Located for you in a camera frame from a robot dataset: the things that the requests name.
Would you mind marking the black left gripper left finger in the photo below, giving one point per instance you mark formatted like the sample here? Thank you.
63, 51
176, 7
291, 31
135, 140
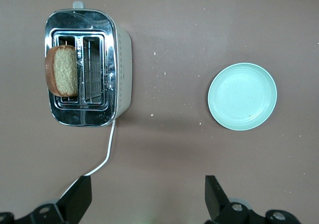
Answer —
79, 196

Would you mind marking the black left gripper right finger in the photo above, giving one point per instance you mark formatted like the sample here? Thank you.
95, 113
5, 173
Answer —
214, 199

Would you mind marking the brown bread slice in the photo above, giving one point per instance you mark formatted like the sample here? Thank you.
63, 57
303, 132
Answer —
64, 72

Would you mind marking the light green plate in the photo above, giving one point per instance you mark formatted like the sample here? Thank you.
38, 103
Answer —
241, 97

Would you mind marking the beige chrome-top toaster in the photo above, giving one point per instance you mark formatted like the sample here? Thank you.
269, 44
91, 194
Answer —
123, 84

